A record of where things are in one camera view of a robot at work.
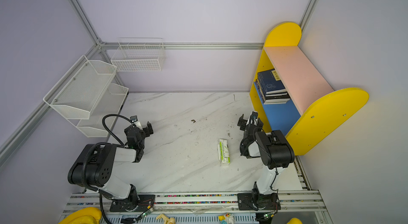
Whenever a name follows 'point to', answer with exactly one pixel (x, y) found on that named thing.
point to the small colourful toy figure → (228, 218)
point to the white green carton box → (223, 151)
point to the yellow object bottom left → (87, 215)
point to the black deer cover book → (271, 83)
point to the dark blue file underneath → (277, 94)
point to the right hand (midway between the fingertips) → (250, 115)
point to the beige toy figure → (167, 220)
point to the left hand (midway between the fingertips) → (139, 124)
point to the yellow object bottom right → (294, 221)
